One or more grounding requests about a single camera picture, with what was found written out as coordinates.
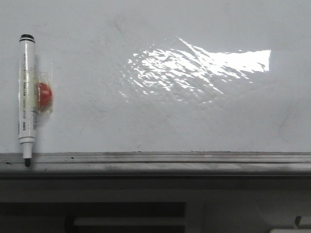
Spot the red magnet taped to marker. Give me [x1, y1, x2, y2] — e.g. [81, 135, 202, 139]
[37, 82, 52, 111]

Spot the white whiteboard marker pen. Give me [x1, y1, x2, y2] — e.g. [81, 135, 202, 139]
[18, 34, 36, 167]

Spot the aluminium whiteboard tray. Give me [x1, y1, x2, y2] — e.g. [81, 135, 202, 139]
[0, 151, 311, 179]

